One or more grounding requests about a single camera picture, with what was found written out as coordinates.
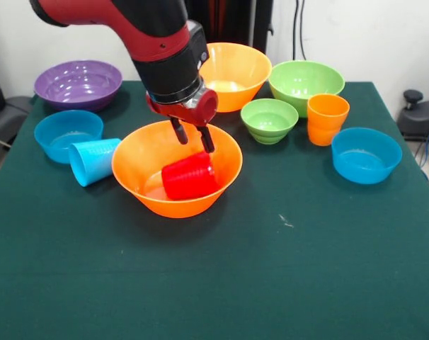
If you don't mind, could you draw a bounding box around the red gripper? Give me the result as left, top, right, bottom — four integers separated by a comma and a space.
145, 88, 219, 154

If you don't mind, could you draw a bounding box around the blue cup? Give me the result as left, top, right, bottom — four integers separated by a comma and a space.
67, 137, 122, 188

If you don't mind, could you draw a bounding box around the red cup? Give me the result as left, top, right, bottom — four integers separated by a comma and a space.
161, 151, 221, 201

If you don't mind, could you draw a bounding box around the orange cup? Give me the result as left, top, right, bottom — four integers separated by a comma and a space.
307, 93, 351, 147

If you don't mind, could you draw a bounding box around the dark green table cloth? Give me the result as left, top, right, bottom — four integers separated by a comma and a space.
0, 79, 429, 340

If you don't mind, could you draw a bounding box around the small green bowl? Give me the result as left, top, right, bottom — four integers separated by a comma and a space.
240, 98, 300, 146

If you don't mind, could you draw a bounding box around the large green bowl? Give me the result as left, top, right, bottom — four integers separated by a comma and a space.
268, 60, 346, 119

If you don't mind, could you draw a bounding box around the black pedestal foot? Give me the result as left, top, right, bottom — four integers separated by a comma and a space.
398, 89, 429, 142
0, 95, 34, 149

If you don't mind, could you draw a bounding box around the blue bowl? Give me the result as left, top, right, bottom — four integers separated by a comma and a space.
331, 127, 404, 186
33, 109, 105, 165

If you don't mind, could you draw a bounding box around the purple bowl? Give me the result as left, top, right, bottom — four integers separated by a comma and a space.
33, 59, 124, 113

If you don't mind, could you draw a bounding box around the large orange bowl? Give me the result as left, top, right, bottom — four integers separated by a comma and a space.
110, 119, 244, 219
198, 42, 273, 113

